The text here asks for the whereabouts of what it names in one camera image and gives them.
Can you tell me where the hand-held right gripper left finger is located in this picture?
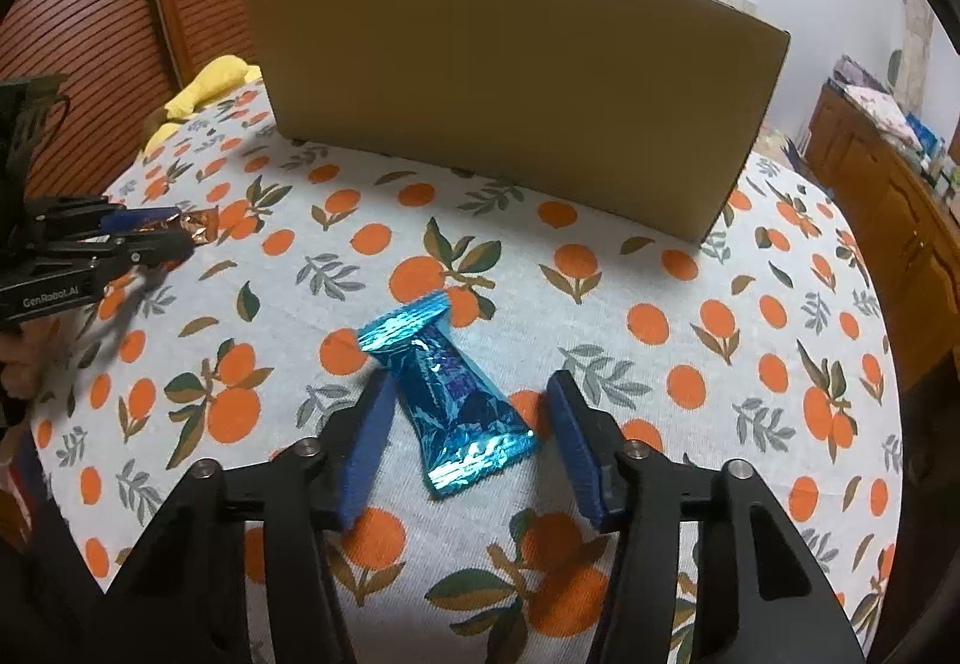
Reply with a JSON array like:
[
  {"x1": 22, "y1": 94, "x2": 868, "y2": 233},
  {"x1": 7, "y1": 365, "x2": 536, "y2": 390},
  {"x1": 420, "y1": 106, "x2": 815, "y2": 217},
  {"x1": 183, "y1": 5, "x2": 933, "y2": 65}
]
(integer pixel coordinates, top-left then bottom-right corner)
[{"x1": 105, "y1": 375, "x2": 396, "y2": 664}]

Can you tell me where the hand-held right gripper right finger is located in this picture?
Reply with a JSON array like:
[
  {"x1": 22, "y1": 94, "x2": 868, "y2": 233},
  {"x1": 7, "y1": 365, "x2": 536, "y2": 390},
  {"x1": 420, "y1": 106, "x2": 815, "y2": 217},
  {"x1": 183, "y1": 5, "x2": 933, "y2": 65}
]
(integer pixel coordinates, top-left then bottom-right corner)
[{"x1": 545, "y1": 370, "x2": 867, "y2": 664}]

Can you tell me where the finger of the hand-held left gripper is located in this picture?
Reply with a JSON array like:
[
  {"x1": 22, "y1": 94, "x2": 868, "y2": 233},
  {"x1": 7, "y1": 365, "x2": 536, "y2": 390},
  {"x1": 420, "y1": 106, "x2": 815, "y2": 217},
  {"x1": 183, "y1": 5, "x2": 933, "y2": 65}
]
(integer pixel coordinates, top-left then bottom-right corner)
[
  {"x1": 26, "y1": 197, "x2": 185, "y2": 237},
  {"x1": 22, "y1": 229, "x2": 197, "y2": 271}
]

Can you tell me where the bronze foil snack packet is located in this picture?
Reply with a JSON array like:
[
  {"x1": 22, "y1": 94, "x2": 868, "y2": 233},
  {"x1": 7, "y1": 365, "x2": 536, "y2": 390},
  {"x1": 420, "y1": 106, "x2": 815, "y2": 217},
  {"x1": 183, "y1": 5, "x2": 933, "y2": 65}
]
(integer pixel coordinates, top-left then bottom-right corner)
[{"x1": 139, "y1": 206, "x2": 220, "y2": 249}]

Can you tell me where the blue foil snack packet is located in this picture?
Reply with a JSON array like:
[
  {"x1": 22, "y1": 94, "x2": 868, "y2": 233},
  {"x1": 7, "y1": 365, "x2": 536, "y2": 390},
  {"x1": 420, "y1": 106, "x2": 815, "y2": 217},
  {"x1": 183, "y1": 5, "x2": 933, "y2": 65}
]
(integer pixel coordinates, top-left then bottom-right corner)
[{"x1": 356, "y1": 291, "x2": 539, "y2": 501}]

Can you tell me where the brown cardboard box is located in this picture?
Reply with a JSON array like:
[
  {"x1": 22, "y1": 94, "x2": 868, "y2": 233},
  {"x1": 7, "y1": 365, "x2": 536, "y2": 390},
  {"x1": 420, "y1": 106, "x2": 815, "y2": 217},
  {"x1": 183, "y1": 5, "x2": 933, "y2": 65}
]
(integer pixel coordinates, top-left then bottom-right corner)
[{"x1": 241, "y1": 0, "x2": 792, "y2": 245}]

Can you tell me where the orange-fruit printed blanket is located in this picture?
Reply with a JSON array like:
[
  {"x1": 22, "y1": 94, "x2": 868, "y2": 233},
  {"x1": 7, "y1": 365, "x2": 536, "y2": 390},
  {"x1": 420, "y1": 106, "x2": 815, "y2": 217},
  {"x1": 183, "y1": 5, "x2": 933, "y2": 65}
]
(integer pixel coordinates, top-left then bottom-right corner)
[{"x1": 34, "y1": 74, "x2": 912, "y2": 664}]

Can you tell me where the yellow plush toy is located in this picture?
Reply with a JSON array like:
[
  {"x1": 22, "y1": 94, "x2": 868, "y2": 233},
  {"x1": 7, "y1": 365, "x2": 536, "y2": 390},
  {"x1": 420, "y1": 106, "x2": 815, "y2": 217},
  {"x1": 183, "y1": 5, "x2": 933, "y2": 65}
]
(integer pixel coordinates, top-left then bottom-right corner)
[{"x1": 142, "y1": 55, "x2": 263, "y2": 151}]

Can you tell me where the wooden cabinet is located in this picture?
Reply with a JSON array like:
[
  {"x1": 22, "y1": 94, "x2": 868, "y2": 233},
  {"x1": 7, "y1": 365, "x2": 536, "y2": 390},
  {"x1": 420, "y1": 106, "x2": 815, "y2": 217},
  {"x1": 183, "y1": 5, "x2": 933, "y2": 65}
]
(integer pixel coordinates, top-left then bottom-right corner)
[{"x1": 806, "y1": 82, "x2": 960, "y2": 395}]

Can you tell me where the folded floral cloth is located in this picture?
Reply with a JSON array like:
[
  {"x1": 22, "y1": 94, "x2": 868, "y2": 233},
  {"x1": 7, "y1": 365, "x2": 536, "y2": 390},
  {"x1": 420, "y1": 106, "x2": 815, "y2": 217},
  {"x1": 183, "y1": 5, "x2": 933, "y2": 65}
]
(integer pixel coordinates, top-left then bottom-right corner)
[{"x1": 832, "y1": 56, "x2": 923, "y2": 140}]

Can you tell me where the pale floral curtain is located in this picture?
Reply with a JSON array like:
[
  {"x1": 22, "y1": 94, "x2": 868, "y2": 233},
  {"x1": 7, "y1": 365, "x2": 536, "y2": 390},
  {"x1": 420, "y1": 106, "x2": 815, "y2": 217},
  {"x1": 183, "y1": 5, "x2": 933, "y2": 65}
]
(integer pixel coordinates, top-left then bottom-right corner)
[{"x1": 896, "y1": 0, "x2": 935, "y2": 113}]

